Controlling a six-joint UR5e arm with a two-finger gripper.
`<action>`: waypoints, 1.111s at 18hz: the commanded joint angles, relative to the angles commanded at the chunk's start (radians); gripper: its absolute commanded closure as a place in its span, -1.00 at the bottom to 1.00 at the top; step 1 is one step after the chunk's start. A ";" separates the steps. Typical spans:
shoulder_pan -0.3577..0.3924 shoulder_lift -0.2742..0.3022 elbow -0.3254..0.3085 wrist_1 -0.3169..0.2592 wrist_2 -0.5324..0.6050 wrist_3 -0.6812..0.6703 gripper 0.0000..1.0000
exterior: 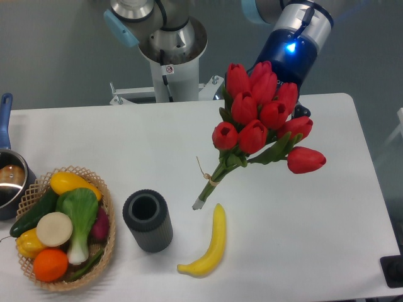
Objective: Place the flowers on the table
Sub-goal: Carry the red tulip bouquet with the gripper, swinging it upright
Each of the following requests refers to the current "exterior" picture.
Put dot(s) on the purple red onion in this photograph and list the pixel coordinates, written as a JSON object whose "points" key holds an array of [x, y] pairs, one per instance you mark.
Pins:
{"points": [[101, 226]]}

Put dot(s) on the black device at table edge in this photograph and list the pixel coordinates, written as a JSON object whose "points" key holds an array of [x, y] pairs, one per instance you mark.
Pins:
{"points": [[392, 270]]}

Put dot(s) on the dark green cucumber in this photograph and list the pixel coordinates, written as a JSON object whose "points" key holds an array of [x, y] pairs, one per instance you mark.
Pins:
{"points": [[45, 205]]}

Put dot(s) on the green bean pod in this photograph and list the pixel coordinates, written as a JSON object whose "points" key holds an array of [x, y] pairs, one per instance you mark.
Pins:
{"points": [[87, 267]]}

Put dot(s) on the yellow squash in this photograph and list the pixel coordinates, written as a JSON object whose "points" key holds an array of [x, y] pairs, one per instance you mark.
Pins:
{"points": [[62, 182]]}

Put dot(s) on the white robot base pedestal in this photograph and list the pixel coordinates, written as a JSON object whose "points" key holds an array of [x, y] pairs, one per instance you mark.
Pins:
{"points": [[171, 84]]}

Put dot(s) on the yellow bell pepper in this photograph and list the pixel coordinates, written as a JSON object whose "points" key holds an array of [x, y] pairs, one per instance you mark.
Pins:
{"points": [[28, 244]]}

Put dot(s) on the dark grey ribbed vase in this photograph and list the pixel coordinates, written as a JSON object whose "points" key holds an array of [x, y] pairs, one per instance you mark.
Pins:
{"points": [[146, 214]]}

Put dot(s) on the yellow banana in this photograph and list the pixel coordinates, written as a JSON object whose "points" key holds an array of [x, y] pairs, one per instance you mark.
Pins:
{"points": [[207, 263]]}

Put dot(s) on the woven wicker basket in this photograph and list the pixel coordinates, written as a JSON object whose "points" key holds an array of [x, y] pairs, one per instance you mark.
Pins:
{"points": [[34, 193]]}

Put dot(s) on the orange fruit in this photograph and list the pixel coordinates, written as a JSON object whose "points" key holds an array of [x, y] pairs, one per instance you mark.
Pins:
{"points": [[50, 264]]}

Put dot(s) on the blue handled saucepan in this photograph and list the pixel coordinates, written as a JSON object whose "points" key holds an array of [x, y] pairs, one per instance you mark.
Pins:
{"points": [[16, 176]]}

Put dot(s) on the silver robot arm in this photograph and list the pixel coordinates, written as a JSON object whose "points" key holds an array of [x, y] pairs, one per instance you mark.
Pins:
{"points": [[173, 41]]}

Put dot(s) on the red tulip bouquet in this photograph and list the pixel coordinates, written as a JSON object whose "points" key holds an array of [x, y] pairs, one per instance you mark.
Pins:
{"points": [[257, 126]]}

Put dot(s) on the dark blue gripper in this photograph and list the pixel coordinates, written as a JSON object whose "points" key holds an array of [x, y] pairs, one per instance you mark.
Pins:
{"points": [[291, 60]]}

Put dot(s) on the green bok choy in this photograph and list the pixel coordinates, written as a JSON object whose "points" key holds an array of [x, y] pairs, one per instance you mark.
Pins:
{"points": [[81, 206]]}

